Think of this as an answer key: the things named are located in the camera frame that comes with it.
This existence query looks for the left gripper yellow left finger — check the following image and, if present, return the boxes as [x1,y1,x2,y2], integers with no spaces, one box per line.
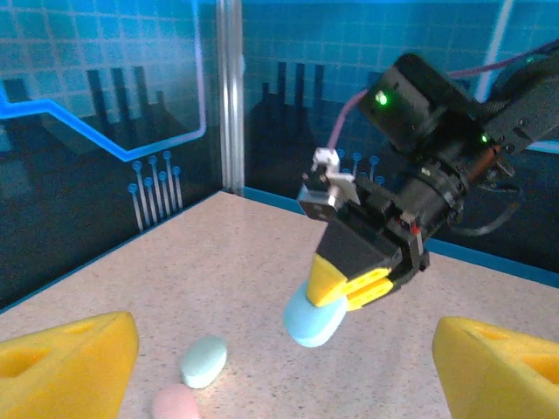
[0,310,141,419]

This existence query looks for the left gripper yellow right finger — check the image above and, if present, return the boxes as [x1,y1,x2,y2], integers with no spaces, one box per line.
[431,316,559,419]

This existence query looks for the blue earbud charging case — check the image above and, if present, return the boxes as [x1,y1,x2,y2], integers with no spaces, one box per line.
[282,278,349,349]

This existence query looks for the pink earbud charging case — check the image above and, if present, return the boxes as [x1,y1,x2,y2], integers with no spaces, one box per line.
[150,382,201,419]

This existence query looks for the green earbud charging case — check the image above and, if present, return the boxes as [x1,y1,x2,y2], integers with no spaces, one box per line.
[179,334,229,390]

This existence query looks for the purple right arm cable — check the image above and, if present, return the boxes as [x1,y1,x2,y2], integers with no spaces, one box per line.
[326,52,538,152]

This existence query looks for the aluminium frame post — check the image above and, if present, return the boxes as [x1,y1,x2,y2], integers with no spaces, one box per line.
[216,0,245,197]

